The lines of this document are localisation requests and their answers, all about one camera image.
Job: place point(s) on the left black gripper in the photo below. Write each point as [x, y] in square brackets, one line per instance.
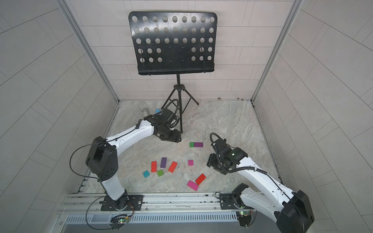
[172, 137]

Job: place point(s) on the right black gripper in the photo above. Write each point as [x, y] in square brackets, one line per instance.
[215, 164]

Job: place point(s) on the purple rectangular block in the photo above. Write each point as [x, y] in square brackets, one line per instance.
[198, 144]

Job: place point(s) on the red block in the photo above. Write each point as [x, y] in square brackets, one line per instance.
[153, 166]
[200, 179]
[172, 167]

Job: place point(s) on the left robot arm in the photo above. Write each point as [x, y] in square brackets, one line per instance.
[102, 158]

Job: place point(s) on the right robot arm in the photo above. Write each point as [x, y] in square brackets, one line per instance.
[290, 210]

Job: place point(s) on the dark purple upright block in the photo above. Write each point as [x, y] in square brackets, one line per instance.
[163, 162]

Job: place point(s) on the magenta rectangular block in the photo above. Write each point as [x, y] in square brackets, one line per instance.
[193, 185]

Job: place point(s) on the glittery silver microphone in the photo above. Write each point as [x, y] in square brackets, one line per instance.
[145, 112]

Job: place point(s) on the green block lower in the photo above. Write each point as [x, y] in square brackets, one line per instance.
[160, 173]

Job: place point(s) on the teal square block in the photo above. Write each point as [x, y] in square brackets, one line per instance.
[146, 174]

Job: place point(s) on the right circuit board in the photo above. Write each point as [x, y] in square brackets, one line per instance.
[244, 218]

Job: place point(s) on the circuit board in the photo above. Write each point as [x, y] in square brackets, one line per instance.
[119, 221]
[244, 218]

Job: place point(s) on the black perforated music stand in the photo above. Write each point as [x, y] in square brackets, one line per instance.
[168, 43]

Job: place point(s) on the left circuit board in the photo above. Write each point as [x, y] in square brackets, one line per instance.
[119, 221]

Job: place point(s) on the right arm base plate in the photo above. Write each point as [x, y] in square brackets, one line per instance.
[231, 202]

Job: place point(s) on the aluminium front rail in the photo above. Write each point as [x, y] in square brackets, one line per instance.
[172, 202]

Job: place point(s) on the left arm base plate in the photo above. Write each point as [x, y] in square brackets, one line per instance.
[135, 202]

